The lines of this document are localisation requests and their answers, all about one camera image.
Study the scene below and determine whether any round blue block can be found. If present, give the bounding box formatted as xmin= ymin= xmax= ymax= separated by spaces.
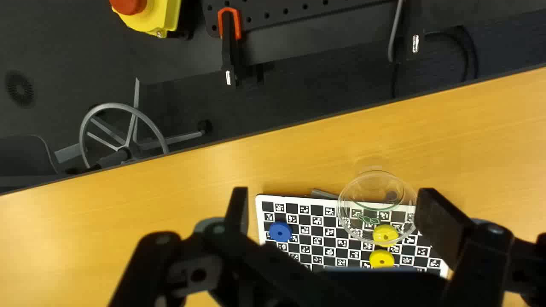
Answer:
xmin=268 ymin=221 xmax=292 ymax=242

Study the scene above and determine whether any round yellow block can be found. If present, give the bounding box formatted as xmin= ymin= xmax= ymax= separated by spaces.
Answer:
xmin=369 ymin=250 xmax=396 ymax=267
xmin=372 ymin=224 xmax=399 ymax=247

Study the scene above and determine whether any orange handled clamp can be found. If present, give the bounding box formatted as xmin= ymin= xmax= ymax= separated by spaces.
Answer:
xmin=217 ymin=6 xmax=242 ymax=88

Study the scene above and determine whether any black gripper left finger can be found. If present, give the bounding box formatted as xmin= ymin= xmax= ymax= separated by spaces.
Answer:
xmin=108 ymin=185 xmax=321 ymax=307

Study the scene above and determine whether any grey chair base wheel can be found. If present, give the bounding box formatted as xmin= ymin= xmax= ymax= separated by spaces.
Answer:
xmin=55 ymin=78 xmax=212 ymax=168

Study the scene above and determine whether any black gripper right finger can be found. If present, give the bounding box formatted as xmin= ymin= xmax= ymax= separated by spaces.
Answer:
xmin=415 ymin=187 xmax=546 ymax=307

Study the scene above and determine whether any clear plastic cup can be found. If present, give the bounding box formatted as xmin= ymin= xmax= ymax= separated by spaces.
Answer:
xmin=338 ymin=168 xmax=411 ymax=224

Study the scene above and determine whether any checkered marker calibration board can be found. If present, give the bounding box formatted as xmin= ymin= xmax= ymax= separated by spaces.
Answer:
xmin=254 ymin=194 xmax=449 ymax=277

